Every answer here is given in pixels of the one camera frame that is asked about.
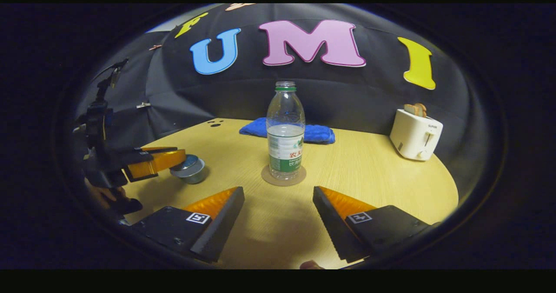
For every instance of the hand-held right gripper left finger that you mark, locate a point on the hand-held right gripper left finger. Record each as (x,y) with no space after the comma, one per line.
(219,225)

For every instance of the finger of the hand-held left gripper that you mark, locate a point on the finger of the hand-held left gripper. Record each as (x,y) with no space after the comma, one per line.
(156,163)
(158,148)

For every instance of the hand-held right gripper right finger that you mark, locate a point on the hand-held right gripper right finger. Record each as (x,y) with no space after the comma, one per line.
(334,225)

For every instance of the blue teacup lid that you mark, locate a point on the blue teacup lid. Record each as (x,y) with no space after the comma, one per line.
(184,163)

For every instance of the round brown coaster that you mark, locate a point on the round brown coaster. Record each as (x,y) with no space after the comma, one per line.
(267,178)

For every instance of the clear plastic water bottle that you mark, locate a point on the clear plastic water bottle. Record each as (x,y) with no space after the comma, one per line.
(285,141)

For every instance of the silver metal clip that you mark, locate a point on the silver metal clip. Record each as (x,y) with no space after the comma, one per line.
(143,105)

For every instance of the black tripod stand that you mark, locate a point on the black tripod stand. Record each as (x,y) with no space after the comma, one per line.
(102,95)

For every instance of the blue towel cloth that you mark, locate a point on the blue towel cloth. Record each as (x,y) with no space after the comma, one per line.
(321,134)

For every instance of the white toaster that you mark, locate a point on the white toaster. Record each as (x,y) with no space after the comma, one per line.
(412,136)

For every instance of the black backdrop cloth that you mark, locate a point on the black backdrop cloth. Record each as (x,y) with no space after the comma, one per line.
(347,97)

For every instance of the toast bread slice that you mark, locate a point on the toast bread slice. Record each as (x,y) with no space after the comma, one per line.
(410,109)
(421,109)

